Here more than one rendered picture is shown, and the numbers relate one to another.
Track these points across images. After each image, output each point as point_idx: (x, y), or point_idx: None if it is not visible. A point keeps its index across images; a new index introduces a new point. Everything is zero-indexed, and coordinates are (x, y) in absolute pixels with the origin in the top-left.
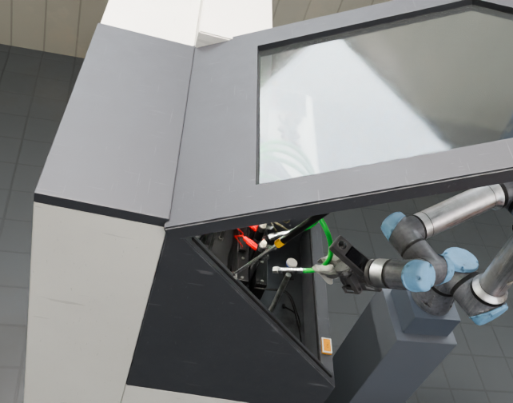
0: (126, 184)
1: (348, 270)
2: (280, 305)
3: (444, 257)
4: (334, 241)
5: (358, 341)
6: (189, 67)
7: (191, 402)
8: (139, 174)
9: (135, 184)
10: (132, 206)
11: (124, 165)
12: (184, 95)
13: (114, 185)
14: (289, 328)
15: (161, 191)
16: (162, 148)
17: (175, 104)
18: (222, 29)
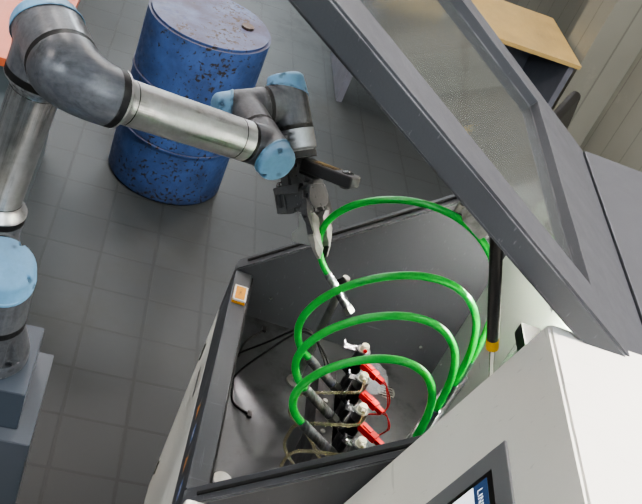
0: (636, 185)
1: (322, 180)
2: (253, 417)
3: (231, 96)
4: (355, 182)
5: (17, 494)
6: None
7: None
8: (630, 192)
9: (629, 184)
10: (620, 166)
11: None
12: (636, 286)
13: None
14: (245, 385)
15: (602, 173)
16: (624, 215)
17: (640, 272)
18: None
